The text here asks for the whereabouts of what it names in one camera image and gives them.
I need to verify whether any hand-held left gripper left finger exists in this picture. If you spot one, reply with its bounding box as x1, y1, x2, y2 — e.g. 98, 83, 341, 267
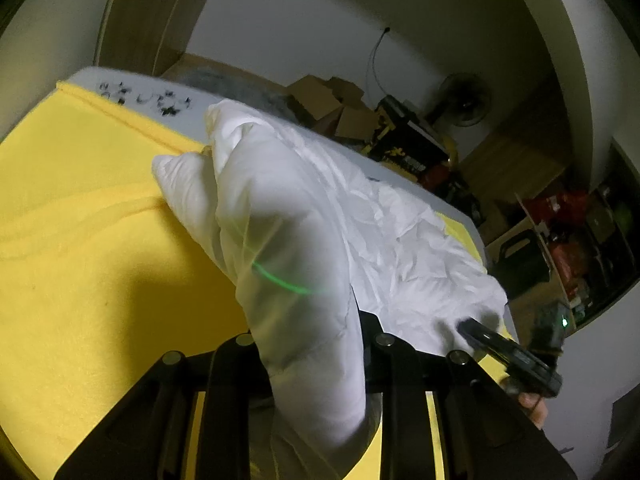
54, 332, 275, 480

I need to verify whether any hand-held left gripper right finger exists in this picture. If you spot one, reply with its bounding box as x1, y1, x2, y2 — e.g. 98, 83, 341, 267
357, 309, 577, 480

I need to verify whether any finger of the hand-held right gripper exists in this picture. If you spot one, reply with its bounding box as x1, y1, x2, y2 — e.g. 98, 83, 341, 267
457, 318, 516, 367

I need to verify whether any white puffer jacket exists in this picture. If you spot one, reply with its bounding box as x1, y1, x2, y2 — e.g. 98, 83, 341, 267
150, 99, 511, 461

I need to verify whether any person's right hand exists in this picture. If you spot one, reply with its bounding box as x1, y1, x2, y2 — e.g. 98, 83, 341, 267
516, 392, 549, 431

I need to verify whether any plywood crate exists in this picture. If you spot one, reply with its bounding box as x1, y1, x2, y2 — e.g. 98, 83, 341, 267
484, 194, 572, 302

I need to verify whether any red bag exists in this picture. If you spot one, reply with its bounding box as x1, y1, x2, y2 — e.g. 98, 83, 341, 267
524, 190, 592, 283

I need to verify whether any black and yellow box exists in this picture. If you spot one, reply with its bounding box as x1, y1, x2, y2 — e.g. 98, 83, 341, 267
367, 97, 449, 177

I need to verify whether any yellow blanket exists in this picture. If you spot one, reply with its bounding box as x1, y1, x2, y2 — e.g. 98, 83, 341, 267
0, 80, 518, 480

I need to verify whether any black standing fan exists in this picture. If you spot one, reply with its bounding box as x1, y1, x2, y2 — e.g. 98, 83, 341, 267
429, 72, 494, 129

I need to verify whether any open cardboard box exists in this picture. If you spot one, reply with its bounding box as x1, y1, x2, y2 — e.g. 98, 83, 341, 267
334, 105, 379, 144

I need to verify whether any white floral bed sheet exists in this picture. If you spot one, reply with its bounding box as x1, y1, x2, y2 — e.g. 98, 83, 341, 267
65, 65, 491, 266

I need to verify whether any small cardboard box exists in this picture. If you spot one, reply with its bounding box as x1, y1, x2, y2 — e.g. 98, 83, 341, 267
327, 77, 367, 107

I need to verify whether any large cardboard box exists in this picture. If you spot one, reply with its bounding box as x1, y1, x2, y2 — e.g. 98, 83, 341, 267
287, 75, 347, 122

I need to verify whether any black wall cable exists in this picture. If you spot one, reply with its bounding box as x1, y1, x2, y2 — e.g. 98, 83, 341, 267
370, 25, 394, 106

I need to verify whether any wooden door frame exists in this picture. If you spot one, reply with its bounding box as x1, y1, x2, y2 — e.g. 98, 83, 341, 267
96, 0, 232, 77

